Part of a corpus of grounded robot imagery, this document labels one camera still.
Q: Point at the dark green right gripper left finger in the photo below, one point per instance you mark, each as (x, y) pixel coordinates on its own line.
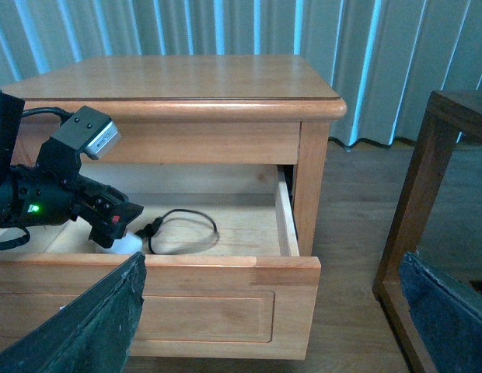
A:
(91, 334)

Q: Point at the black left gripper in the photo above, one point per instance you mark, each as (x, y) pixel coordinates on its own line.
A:
(40, 197)

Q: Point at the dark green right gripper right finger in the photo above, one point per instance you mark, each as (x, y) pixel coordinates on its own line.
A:
(446, 313)

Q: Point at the white charger with black cable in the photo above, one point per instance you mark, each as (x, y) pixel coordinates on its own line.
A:
(178, 231)

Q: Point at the wooden drawer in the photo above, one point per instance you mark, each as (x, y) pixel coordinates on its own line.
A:
(250, 296)

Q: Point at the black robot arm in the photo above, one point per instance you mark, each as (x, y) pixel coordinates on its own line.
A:
(4, 163)

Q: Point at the light wooden nightstand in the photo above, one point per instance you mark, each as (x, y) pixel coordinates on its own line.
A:
(207, 109)

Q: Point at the dark brown wooden table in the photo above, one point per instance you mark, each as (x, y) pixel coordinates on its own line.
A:
(447, 114)

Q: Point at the pale green curtain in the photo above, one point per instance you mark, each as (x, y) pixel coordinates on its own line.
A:
(383, 57)

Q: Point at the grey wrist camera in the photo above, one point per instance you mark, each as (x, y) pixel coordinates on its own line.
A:
(87, 131)

